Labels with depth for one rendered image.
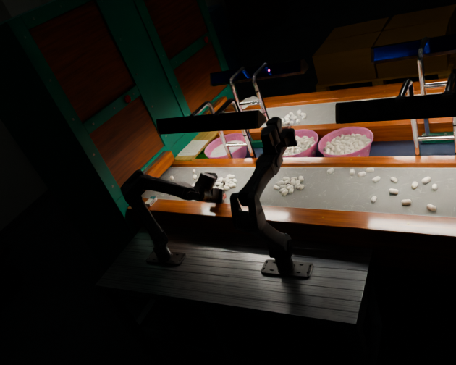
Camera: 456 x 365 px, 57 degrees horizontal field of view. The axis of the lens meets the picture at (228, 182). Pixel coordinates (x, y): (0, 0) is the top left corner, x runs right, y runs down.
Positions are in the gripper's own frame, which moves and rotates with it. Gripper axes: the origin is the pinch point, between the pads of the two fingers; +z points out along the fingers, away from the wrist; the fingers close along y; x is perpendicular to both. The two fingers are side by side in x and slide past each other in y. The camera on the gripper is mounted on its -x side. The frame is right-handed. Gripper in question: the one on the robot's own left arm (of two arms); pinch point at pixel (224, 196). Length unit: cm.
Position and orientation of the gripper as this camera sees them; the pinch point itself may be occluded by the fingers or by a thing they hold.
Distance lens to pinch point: 201.5
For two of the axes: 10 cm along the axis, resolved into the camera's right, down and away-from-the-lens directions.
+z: 5.7, 0.6, 8.2
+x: -0.5, 10.0, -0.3
